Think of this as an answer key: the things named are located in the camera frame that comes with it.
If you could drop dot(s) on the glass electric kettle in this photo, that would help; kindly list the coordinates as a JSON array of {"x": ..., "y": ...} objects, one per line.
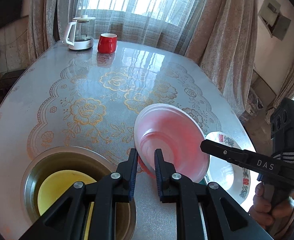
[{"x": 79, "y": 33}]

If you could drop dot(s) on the sheer white curtain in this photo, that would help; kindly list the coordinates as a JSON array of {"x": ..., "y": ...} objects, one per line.
[{"x": 163, "y": 24}]

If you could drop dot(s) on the white floral porcelain plate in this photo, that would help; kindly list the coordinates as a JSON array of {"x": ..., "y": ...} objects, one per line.
[{"x": 234, "y": 179}]

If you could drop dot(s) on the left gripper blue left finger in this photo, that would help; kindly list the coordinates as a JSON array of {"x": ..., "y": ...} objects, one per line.
[{"x": 128, "y": 171}]

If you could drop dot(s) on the red plastic bowl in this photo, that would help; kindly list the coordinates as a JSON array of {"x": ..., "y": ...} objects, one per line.
[{"x": 178, "y": 136}]

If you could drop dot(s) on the stainless steel bowl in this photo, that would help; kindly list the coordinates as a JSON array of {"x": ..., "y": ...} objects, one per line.
[{"x": 77, "y": 159}]

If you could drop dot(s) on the yellow plastic bowl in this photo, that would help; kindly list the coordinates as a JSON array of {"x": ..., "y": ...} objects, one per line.
[{"x": 51, "y": 190}]

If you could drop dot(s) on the red ceramic mug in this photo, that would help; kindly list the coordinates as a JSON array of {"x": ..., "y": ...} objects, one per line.
[{"x": 107, "y": 43}]

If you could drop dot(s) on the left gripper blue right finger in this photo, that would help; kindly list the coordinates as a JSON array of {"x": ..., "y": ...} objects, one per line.
[{"x": 163, "y": 172}]

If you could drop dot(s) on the person's right hand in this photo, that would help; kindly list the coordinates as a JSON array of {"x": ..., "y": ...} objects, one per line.
[{"x": 263, "y": 213}]

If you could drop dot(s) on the grey patterned curtain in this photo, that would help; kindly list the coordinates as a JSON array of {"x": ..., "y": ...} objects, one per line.
[{"x": 223, "y": 44}]

